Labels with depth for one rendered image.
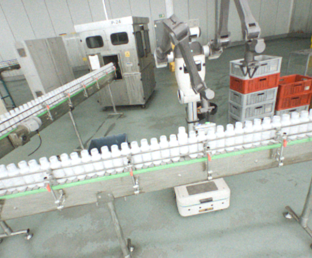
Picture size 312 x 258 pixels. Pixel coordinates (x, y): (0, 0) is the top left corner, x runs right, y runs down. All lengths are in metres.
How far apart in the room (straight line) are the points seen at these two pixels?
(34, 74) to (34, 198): 5.82
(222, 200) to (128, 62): 3.55
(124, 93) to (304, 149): 4.05
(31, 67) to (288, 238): 6.77
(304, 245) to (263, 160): 0.98
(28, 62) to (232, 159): 6.41
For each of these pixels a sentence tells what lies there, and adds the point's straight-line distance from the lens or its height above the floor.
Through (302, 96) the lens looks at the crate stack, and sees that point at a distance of 4.14.
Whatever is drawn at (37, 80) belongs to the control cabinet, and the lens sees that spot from 7.03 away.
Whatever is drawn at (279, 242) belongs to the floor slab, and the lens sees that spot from 2.20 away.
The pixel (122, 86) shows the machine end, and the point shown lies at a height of 0.60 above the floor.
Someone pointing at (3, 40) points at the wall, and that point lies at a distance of 14.70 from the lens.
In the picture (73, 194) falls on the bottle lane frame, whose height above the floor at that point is 0.92.
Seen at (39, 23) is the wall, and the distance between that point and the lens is 13.86.
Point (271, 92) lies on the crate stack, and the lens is 3.65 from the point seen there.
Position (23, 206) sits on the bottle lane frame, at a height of 0.90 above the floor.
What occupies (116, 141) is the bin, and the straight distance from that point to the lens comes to 1.82.
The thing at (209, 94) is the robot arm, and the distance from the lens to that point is 1.30.
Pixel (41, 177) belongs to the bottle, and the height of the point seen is 1.06.
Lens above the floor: 1.74
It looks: 27 degrees down
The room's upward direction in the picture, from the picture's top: 9 degrees counter-clockwise
